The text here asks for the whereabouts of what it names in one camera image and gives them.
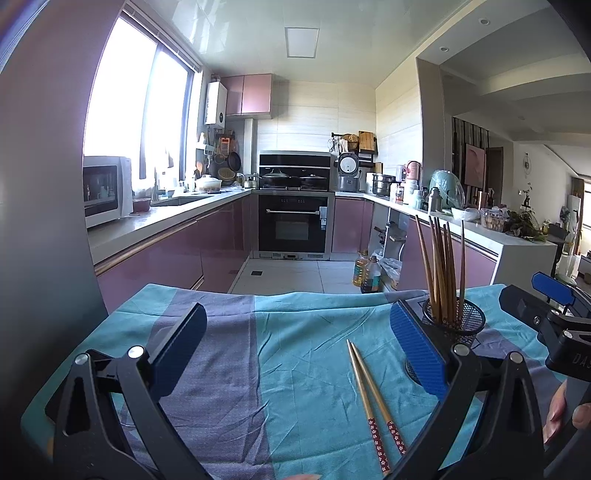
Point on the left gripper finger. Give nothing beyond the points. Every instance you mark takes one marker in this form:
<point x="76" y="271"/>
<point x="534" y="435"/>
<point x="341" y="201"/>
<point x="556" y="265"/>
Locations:
<point x="89" y="442"/>
<point x="506" y="441"/>

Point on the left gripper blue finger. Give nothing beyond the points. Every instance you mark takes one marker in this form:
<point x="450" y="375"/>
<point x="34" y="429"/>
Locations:
<point x="555" y="290"/>

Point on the bamboo chopstick patterned end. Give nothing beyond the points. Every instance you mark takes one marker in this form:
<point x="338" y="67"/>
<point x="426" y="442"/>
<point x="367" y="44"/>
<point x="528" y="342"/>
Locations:
<point x="384" y="409"/>

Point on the black mesh utensil cup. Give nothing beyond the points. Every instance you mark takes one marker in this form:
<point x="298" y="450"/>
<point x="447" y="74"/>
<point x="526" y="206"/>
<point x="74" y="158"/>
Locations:
<point x="464" y="329"/>

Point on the bamboo chopstick red end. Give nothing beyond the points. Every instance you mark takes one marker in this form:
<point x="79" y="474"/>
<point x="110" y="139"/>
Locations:
<point x="372" y="422"/>

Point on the dark brown chopstick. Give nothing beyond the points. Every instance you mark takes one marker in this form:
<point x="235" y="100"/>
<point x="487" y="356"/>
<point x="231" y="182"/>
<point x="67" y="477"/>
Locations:
<point x="428" y="269"/>

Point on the right hand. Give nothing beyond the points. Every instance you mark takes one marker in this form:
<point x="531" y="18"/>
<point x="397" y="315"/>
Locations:
<point x="581" y="417"/>

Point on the potted plant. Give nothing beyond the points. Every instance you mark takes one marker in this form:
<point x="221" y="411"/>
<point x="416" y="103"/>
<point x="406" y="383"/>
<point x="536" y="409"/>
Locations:
<point x="522" y="223"/>

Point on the cooking oil bottle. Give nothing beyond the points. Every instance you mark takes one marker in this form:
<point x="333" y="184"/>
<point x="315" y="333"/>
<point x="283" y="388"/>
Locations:
<point x="367" y="273"/>

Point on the steel pot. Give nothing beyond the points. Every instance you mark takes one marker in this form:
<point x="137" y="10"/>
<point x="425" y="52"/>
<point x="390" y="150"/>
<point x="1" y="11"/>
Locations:
<point x="382" y="184"/>

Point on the white microwave oven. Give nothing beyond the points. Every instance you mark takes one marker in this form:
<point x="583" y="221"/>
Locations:
<point x="107" y="189"/>

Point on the white rice cooker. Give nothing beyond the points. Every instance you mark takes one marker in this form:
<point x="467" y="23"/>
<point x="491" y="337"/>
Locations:
<point x="348" y="172"/>

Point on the black built-in oven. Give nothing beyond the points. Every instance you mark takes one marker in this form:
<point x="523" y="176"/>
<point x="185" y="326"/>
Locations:
<point x="294" y="224"/>

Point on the black range hood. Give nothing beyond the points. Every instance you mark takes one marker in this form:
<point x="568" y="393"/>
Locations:
<point x="295" y="170"/>

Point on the window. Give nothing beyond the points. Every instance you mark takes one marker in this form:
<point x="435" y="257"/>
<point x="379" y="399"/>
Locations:
<point x="138" y="106"/>

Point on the white water heater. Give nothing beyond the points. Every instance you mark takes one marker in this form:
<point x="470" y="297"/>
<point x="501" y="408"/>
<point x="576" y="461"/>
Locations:
<point x="215" y="105"/>

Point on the pink wall cabinet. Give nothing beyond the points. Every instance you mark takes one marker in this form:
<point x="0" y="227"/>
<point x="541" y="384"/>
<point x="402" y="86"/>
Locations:
<point x="249" y="95"/>

